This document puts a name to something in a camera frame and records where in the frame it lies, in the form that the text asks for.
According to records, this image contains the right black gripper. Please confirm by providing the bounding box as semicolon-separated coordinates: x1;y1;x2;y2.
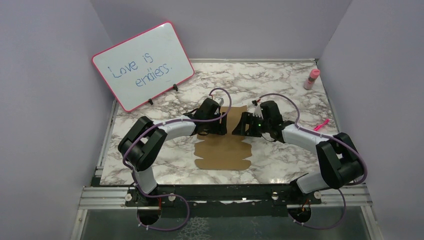
232;111;271;138

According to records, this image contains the brown cardboard box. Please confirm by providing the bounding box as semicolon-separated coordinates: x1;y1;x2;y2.
194;105;252;171

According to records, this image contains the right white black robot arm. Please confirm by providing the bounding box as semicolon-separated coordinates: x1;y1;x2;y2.
232;100;366;204

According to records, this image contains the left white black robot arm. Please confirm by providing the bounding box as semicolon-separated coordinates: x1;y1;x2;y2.
117;97;227;206

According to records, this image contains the pink glitter bottle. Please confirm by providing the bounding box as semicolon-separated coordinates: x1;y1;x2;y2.
303;69;321;90

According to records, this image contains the pink marker pen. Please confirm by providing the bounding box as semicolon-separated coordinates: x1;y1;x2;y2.
313;119;331;132

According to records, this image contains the pink framed whiteboard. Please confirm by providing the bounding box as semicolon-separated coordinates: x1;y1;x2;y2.
91;21;195;112

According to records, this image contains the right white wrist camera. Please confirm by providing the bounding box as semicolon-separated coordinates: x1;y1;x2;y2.
253;105;263;119

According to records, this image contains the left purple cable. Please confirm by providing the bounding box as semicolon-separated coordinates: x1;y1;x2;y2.
121;87;232;232

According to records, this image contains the purple cable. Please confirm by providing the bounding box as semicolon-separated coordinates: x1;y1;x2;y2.
252;93;369;231
121;87;232;232

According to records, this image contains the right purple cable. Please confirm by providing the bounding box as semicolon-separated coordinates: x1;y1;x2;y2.
252;93;369;231

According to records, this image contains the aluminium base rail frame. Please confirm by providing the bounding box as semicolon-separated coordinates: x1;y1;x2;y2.
71;59;383;240

